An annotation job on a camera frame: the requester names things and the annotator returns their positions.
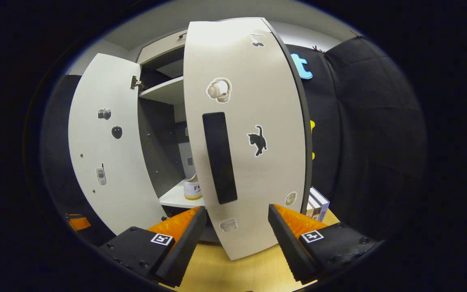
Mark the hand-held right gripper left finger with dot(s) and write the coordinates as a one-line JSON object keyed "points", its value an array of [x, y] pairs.
{"points": [[185, 247]]}

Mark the white cabinet drawer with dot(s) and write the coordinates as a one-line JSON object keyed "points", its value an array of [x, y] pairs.
{"points": [[160, 46]]}

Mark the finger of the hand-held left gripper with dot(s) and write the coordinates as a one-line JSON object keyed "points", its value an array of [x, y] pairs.
{"points": [[78, 223]]}

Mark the silver door hinge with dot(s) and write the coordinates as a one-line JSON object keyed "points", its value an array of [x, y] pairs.
{"points": [[136, 83]]}

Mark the white canvas shoe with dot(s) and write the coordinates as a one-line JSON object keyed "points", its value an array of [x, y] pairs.
{"points": [[193, 190]]}

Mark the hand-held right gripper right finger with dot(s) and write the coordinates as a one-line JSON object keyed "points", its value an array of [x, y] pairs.
{"points": [[288, 247]]}

